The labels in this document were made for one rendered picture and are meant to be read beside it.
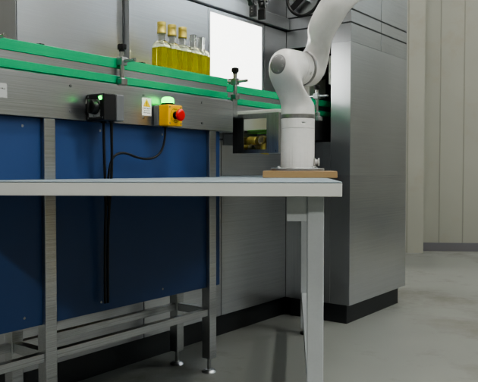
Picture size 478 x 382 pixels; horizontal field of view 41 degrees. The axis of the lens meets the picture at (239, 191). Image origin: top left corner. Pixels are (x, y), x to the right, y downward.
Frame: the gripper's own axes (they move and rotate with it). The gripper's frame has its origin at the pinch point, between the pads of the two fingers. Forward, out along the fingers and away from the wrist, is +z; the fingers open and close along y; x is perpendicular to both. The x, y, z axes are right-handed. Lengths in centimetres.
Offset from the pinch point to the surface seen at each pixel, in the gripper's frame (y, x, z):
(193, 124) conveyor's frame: 19.4, -14.5, 41.8
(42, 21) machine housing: 62, -45, 8
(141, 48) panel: 18.6, -42.0, 11.3
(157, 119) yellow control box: 40, -12, 41
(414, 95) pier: -381, -91, -10
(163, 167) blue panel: 33, -16, 58
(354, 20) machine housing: -94, -8, -15
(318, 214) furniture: 62, 62, 69
